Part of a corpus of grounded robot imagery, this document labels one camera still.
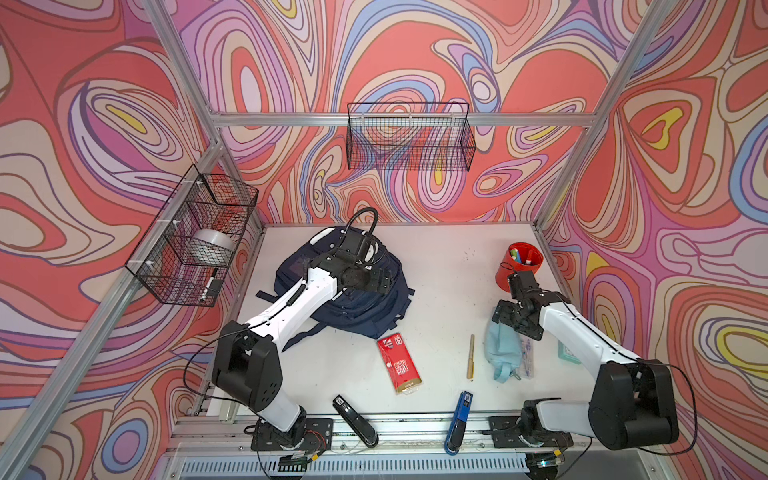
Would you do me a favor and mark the light blue pencil pouch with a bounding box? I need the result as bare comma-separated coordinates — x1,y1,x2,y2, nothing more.
484,321,523,384

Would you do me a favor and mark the navy blue student backpack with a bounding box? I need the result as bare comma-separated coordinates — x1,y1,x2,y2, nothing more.
256,226,415,348

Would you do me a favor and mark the gold pen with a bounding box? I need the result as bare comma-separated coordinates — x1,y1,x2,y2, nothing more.
466,334,476,381

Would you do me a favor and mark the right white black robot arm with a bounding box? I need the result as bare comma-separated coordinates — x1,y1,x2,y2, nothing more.
492,271,679,451

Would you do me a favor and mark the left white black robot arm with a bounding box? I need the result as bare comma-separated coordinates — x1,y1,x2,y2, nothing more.
211,226,392,434

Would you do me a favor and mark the clear plastic ruler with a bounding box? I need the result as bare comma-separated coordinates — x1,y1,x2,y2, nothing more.
518,336,534,379

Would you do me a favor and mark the mint green small clock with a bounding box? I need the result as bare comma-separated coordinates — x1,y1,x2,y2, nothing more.
558,341,581,365

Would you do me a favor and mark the red ribbed metal pen cup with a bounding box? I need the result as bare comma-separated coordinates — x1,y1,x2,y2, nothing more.
495,242,544,293

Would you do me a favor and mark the red snack packet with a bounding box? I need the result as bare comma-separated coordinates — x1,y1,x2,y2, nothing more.
377,333,422,394

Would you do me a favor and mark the white tape roll in basket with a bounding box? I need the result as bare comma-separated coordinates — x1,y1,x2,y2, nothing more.
188,229,235,267

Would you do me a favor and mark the blue stapler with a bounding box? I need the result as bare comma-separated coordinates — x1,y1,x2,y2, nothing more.
444,391,473,456

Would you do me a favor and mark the black stapler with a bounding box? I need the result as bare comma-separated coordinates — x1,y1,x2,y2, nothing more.
332,395,379,448

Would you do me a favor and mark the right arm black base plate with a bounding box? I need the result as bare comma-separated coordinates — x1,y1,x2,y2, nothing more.
481,415,574,450

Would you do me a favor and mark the black wire basket back wall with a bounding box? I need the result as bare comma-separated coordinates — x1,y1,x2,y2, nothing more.
346,100,476,172

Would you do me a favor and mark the black wire basket wall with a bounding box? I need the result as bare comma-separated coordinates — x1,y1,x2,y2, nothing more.
125,165,259,307
346,100,476,172

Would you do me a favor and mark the black wire basket left wall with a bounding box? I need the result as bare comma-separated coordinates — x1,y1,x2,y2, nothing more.
125,165,259,307

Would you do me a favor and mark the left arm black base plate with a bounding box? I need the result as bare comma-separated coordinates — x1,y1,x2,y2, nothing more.
243,417,334,453

